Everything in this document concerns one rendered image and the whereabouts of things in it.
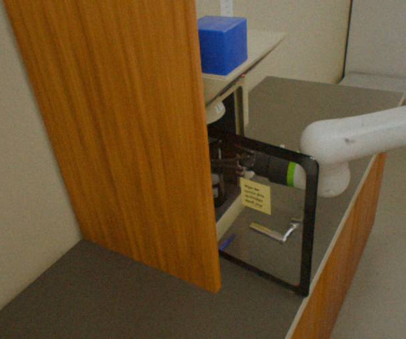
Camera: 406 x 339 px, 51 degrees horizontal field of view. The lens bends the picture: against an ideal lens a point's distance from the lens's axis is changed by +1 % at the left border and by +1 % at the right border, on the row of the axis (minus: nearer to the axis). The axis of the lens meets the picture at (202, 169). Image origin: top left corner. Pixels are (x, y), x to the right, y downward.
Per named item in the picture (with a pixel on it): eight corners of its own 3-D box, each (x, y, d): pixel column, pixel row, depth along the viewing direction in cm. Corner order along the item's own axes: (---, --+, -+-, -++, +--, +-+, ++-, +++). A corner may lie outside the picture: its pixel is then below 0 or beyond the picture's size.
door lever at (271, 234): (260, 218, 97) (260, 210, 95) (298, 234, 91) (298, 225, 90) (248, 232, 93) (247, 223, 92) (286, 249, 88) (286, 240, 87)
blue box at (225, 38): (184, 70, 90) (180, 27, 85) (209, 55, 96) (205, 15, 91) (226, 77, 85) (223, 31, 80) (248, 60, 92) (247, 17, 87)
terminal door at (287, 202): (208, 248, 118) (194, 122, 96) (309, 298, 101) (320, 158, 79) (206, 250, 117) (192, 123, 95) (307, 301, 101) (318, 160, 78)
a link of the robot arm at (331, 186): (343, 210, 105) (355, 174, 110) (342, 183, 95) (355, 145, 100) (289, 196, 112) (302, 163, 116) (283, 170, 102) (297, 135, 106)
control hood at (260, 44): (184, 115, 95) (178, 72, 89) (247, 65, 117) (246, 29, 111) (229, 124, 89) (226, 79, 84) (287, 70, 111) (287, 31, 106)
